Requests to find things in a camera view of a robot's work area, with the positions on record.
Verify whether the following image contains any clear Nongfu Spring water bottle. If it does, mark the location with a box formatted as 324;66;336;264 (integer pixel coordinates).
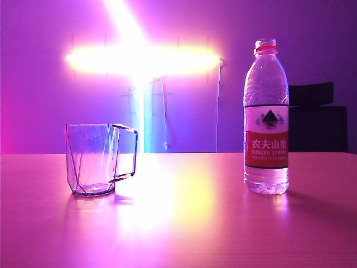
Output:
243;37;290;195

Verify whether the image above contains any clear faceted glass mug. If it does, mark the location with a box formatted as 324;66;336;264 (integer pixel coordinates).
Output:
65;123;139;198

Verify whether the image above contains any vertical glowing LED strip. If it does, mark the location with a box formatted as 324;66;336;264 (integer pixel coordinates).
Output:
143;75;153;153

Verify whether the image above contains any horizontal glowing LED strip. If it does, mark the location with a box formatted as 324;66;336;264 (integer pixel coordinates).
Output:
65;45;220;75

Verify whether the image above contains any diagonal glowing LED strip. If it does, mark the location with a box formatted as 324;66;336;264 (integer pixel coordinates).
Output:
102;0;150;48

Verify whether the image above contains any black office chair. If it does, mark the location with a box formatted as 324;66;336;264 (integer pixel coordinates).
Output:
288;82;348;153

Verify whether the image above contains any thin white hanging wall cable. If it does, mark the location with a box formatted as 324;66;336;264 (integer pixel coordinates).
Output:
158;76;170;152

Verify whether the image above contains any thin dark hanging wall cable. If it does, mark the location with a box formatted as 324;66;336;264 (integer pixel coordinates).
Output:
215;58;224;153

